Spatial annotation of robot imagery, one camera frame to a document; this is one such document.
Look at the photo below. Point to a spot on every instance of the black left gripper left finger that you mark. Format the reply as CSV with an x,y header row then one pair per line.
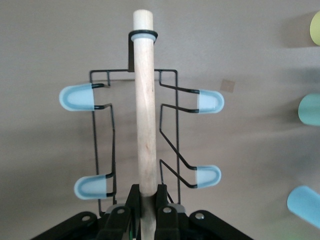
x,y
112,225

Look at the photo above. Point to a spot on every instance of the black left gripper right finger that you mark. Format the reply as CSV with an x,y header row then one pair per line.
x,y
170,225

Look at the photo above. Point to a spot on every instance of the yellow-green cup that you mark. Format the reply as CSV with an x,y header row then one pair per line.
x,y
316,28

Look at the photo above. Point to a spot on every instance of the light blue cup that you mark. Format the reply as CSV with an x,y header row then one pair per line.
x,y
306,205

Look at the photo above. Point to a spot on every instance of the teal green cup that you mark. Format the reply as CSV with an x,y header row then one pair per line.
x,y
311,110

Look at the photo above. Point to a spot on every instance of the beige tape patch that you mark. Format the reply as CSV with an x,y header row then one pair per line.
x,y
227,86

